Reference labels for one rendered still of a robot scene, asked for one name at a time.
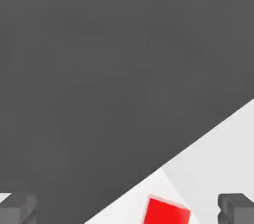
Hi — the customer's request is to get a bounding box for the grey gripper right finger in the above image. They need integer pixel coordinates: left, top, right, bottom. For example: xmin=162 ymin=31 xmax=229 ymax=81
xmin=217 ymin=193 xmax=254 ymax=224

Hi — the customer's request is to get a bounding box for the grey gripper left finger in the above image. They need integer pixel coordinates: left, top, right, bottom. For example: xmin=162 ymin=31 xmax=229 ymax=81
xmin=0 ymin=192 xmax=38 ymax=224

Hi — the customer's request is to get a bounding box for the small red cube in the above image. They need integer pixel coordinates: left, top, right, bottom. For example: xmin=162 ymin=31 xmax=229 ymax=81
xmin=142 ymin=194 xmax=191 ymax=224

